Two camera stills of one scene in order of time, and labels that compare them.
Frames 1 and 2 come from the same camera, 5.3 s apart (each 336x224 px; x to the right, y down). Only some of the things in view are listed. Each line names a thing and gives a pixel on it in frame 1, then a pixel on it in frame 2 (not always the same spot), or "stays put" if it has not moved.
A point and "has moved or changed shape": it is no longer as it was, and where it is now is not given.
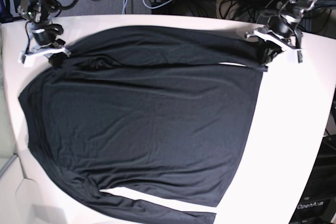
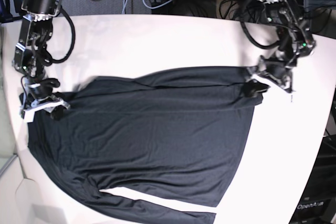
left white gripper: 55,60 → 48,105
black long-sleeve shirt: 160,112 has moved or changed shape
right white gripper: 274,43 → 284,81
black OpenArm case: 317,204 stays put
